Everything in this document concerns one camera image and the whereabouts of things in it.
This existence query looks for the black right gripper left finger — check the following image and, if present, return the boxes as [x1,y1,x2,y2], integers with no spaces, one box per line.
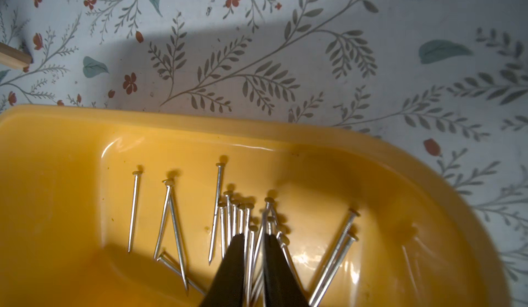
[199,234,246,307]

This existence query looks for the wooden easel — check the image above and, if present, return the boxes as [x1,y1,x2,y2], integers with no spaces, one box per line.
[0,43,32,70]

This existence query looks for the steel nail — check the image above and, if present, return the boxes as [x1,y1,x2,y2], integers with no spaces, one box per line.
[127,170,142,253]
[208,162,225,265]
[156,253,206,296]

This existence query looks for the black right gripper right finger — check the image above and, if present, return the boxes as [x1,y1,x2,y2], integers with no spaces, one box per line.
[263,234,309,307]

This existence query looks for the yellow plastic storage box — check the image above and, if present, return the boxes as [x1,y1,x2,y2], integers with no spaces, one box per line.
[1,106,510,306]

